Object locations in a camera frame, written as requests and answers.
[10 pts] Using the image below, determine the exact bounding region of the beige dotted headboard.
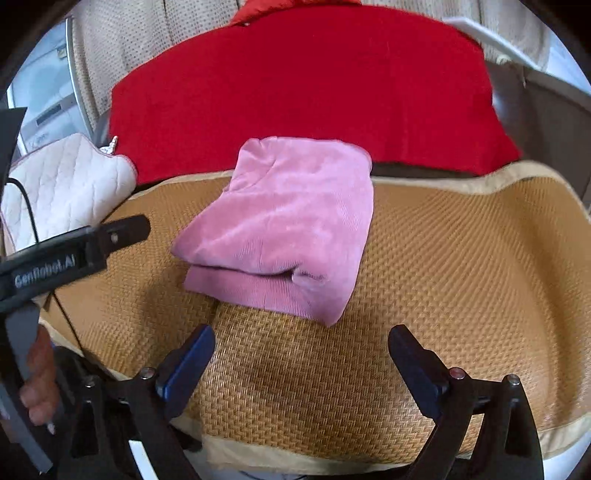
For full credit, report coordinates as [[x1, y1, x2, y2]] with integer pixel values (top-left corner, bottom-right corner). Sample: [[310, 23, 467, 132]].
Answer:
[[71, 0, 555, 134]]

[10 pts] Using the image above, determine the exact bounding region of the woven bamboo mat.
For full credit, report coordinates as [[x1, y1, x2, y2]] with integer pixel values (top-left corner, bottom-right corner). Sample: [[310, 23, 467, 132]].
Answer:
[[39, 159, 591, 472]]

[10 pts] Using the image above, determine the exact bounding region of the black cable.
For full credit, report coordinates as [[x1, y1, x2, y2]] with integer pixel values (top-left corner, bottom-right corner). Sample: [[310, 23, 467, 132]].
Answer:
[[4, 178, 88, 356]]

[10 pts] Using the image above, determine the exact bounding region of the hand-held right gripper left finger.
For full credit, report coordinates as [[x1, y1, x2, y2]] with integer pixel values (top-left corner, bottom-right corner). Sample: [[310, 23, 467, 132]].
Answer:
[[69, 324, 217, 480]]

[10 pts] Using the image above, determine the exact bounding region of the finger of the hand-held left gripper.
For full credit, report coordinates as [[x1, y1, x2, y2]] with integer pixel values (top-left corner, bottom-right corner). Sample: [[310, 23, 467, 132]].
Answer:
[[95, 215, 151, 268]]

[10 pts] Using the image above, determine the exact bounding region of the white quilted pad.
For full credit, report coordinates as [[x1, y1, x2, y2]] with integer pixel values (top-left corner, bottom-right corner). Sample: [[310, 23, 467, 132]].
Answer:
[[0, 133, 138, 259]]

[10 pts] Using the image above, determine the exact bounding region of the red blanket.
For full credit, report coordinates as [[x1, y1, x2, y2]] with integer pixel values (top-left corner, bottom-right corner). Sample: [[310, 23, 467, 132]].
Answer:
[[107, 4, 522, 185]]

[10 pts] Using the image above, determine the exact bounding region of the red pillow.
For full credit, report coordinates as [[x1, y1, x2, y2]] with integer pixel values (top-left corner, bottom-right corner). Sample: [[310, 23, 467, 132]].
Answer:
[[231, 0, 363, 26]]

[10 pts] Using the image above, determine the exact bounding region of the person's left hand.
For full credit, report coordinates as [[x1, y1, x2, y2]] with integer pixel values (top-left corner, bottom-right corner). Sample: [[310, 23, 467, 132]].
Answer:
[[18, 324, 63, 437]]

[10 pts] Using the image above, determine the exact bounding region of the pink corduroy jacket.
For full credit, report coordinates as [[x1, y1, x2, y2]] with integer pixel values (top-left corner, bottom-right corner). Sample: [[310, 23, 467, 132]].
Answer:
[[171, 136, 376, 328]]

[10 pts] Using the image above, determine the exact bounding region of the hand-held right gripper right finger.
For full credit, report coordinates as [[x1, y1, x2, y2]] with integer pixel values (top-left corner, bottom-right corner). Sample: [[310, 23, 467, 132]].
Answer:
[[388, 324, 546, 480]]

